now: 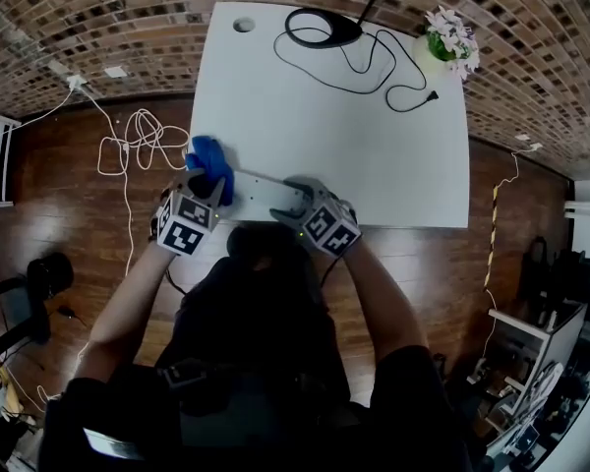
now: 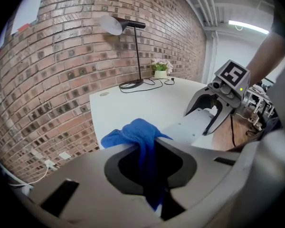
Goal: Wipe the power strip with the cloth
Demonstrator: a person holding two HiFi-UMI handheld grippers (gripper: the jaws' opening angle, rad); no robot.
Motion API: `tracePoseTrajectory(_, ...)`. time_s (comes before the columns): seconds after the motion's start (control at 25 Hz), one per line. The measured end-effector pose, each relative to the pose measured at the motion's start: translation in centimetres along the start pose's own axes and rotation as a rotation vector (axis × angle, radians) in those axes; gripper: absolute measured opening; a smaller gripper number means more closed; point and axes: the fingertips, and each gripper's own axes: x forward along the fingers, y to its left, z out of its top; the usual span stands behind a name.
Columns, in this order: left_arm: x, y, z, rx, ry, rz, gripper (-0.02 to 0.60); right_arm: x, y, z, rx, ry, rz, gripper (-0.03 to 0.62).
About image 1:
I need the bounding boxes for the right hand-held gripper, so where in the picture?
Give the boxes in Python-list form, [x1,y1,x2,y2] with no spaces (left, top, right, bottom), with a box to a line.
[267,175,365,261]

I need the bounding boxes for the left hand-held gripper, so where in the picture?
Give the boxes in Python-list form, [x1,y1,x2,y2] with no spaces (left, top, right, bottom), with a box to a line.
[149,167,228,259]

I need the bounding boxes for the blue cloth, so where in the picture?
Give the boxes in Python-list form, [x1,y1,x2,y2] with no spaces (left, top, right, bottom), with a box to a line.
[183,135,238,207]

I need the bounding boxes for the shiny grey shoulder device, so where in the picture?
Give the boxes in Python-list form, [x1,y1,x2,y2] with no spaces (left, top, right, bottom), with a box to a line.
[80,425,148,462]

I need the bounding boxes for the person's left forearm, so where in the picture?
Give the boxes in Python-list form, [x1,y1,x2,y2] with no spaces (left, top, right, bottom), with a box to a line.
[72,240,177,382]

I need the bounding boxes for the person's right forearm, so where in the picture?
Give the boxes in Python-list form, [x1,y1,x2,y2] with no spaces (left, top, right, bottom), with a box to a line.
[342,242,430,364]

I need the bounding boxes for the person's dark clothing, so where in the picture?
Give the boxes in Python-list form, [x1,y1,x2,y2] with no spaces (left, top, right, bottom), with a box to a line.
[36,223,474,472]

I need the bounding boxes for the black round bin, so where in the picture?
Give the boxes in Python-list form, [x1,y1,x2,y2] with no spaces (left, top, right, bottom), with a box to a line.
[26,252,76,297]

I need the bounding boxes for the black desk lamp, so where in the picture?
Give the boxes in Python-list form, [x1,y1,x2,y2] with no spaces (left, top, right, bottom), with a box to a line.
[284,0,400,50]

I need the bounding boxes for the grey chest-worn tagged device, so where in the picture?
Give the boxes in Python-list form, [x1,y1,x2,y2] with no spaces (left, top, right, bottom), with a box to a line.
[158,358,208,388]

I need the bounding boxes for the yellow black striped tape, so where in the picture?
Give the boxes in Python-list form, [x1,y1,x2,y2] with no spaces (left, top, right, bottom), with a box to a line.
[483,186,501,290]

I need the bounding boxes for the potted flowers in white pot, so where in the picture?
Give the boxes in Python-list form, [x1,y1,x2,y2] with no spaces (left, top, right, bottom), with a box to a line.
[412,4,482,83]

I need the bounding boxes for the white open cabinet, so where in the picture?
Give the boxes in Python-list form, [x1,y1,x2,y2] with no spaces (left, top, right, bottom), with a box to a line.
[488,301,590,428]

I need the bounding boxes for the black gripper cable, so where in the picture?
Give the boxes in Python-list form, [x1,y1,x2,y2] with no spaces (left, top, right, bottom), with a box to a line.
[163,263,189,297]
[319,255,343,290]

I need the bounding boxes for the coiled white floor cable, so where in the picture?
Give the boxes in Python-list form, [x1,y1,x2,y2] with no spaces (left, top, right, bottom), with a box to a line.
[76,90,194,275]

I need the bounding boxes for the thin white cable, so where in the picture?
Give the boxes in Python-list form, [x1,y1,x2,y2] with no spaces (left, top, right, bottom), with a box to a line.
[481,150,520,364]

